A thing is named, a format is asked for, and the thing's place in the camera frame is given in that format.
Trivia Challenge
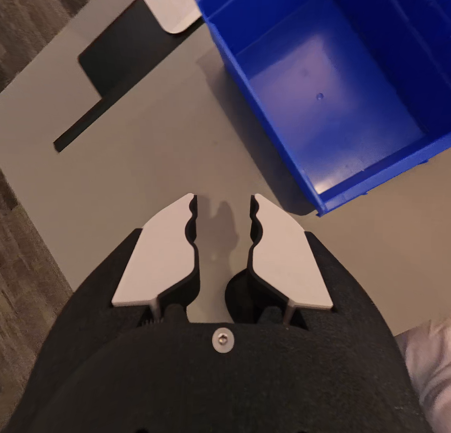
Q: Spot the blue plastic bin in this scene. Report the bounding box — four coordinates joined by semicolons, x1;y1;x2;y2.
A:
195;0;451;217

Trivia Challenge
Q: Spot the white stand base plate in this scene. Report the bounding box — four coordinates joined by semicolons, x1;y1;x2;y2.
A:
132;0;206;35

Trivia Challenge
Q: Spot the person's light clothing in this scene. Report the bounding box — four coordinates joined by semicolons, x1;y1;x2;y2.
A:
395;318;451;433

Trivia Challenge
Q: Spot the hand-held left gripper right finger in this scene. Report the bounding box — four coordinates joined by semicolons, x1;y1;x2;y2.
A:
248;193;334;325

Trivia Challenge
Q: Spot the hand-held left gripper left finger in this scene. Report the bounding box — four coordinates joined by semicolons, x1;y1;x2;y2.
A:
111;193;201;316

